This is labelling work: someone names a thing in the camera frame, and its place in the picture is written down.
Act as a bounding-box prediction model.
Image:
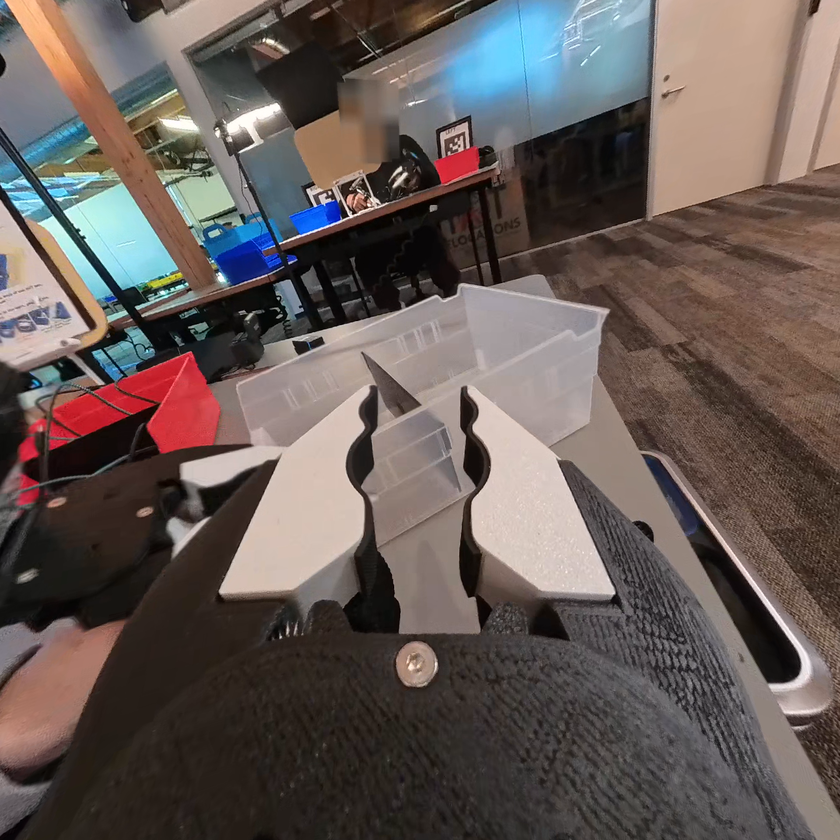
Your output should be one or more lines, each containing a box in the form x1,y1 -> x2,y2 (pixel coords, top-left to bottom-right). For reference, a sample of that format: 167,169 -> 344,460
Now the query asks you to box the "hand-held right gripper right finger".
459,385 -> 617,632

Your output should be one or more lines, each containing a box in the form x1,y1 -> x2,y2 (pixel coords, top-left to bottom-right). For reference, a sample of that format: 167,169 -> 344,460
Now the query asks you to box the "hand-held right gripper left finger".
218,385 -> 401,634

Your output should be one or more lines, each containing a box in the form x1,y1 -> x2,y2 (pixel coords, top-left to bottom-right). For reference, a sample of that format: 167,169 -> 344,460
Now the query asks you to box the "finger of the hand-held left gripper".
166,515 -> 214,549
179,446 -> 284,506

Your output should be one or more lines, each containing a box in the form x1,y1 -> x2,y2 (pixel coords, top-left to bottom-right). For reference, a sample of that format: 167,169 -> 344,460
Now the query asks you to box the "large red plastic bin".
16,352 -> 222,506

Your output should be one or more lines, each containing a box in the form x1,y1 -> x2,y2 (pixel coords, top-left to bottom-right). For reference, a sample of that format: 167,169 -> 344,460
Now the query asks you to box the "clear plastic bin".
235,283 -> 609,547

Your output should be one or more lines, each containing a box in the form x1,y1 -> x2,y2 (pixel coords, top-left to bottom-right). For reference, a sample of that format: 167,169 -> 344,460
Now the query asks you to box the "person's left forearm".
0,764 -> 56,840

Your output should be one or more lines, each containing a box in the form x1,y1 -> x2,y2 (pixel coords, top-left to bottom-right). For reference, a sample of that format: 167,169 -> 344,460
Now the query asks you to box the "person's left hand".
0,620 -> 126,785

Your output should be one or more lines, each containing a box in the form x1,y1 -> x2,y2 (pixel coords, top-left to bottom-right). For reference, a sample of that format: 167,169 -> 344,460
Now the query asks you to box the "dark-legged work table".
108,266 -> 309,349
262,167 -> 503,329

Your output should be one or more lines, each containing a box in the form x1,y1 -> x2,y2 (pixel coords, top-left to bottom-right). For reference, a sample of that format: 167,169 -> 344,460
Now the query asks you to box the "large blue bin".
215,239 -> 293,286

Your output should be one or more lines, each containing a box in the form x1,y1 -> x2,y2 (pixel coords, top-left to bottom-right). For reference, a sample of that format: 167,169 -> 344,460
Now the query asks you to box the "light blue container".
201,222 -> 263,260

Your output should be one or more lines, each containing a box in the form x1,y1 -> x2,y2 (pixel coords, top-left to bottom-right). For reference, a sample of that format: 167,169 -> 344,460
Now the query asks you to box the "instruction sign stand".
0,197 -> 109,368

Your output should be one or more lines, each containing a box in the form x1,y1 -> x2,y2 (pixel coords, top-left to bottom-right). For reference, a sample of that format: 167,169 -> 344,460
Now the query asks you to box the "small blue bin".
289,202 -> 342,235

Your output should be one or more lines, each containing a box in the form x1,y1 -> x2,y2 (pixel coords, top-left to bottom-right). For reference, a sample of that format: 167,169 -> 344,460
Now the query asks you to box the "silver-framed chair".
640,449 -> 834,732

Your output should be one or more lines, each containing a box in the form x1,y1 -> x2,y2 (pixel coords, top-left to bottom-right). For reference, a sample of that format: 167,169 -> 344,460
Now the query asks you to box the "tan rounded board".
295,118 -> 401,191

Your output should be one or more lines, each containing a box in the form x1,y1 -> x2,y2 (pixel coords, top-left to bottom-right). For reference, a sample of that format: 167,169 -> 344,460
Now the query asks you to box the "black light stand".
213,105 -> 309,329

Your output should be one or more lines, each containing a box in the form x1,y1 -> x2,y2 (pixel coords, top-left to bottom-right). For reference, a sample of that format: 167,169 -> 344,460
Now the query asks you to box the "wooden pillar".
7,0 -> 217,290

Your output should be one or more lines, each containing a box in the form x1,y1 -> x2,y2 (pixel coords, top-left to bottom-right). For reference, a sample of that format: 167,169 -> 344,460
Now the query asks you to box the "small red bin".
434,147 -> 481,185

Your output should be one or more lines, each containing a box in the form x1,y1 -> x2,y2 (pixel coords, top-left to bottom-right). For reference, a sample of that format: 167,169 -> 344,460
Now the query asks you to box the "black display panel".
256,56 -> 349,132

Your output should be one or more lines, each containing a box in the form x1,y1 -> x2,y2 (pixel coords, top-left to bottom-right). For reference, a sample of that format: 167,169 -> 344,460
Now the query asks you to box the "white door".
646,0 -> 808,221

